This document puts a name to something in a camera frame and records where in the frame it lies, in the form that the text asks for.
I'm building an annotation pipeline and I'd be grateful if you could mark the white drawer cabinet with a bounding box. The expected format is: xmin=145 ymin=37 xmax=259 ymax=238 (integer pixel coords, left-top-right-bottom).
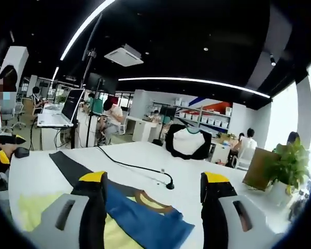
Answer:
xmin=132 ymin=118 xmax=163 ymax=143

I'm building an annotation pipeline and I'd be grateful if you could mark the brown cardboard box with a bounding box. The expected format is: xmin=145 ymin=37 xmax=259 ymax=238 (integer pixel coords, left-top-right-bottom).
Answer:
xmin=243 ymin=147 xmax=281 ymax=192

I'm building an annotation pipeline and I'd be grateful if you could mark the white ceiling air conditioner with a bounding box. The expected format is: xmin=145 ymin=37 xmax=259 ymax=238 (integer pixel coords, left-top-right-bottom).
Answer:
xmin=104 ymin=44 xmax=145 ymax=67

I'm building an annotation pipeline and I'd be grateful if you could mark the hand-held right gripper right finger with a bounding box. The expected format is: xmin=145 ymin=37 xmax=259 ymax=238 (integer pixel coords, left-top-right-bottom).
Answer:
xmin=199 ymin=171 xmax=285 ymax=249

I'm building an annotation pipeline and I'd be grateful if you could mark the grey office chair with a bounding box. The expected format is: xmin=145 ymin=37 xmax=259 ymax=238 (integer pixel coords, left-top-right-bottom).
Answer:
xmin=1 ymin=101 xmax=25 ymax=130

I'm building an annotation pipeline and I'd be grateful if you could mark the black white raglan shirt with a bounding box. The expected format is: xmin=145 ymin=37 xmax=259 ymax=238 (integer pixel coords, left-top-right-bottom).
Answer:
xmin=165 ymin=123 xmax=213 ymax=160

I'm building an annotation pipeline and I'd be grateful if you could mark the yellow blue grey garment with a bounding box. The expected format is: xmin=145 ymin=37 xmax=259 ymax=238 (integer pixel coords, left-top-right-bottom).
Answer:
xmin=17 ymin=178 xmax=195 ymax=249

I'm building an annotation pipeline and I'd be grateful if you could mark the black desk stand base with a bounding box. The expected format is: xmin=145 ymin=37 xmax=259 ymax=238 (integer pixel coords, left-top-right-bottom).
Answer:
xmin=14 ymin=147 xmax=30 ymax=159

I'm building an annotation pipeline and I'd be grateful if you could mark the potted green plant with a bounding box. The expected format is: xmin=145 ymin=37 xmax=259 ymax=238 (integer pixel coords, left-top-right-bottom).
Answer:
xmin=264 ymin=137 xmax=310 ymax=207

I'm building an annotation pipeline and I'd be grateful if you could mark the dark grey cloth template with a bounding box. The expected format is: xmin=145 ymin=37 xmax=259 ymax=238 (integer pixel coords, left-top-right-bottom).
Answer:
xmin=48 ymin=151 xmax=95 ymax=188

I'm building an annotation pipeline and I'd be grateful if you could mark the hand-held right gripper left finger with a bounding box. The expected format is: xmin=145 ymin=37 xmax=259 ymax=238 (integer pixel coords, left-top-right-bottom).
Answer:
xmin=22 ymin=170 xmax=109 ymax=249

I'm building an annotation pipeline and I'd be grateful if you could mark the white laptop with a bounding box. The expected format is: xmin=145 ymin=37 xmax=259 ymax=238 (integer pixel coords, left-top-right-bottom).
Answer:
xmin=37 ymin=88 xmax=86 ymax=128

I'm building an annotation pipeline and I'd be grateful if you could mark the shelf of white storage bins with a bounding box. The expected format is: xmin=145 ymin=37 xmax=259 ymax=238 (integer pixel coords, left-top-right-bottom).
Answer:
xmin=151 ymin=97 xmax=233 ymax=130

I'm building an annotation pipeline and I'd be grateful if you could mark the linear ceiling light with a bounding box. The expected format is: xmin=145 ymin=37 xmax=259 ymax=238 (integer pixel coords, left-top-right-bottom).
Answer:
xmin=59 ymin=0 xmax=117 ymax=62
xmin=118 ymin=76 xmax=272 ymax=99

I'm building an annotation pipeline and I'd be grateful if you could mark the black power cable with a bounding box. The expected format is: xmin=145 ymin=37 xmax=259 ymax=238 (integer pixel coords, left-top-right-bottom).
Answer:
xmin=96 ymin=145 xmax=175 ymax=190

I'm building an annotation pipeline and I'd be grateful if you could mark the white chair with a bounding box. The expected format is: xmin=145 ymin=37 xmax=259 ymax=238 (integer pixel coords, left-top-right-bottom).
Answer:
xmin=235 ymin=147 xmax=255 ymax=170

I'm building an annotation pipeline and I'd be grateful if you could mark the person's head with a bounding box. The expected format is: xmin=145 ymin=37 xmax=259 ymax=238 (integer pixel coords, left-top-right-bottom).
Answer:
xmin=0 ymin=64 xmax=18 ymax=109

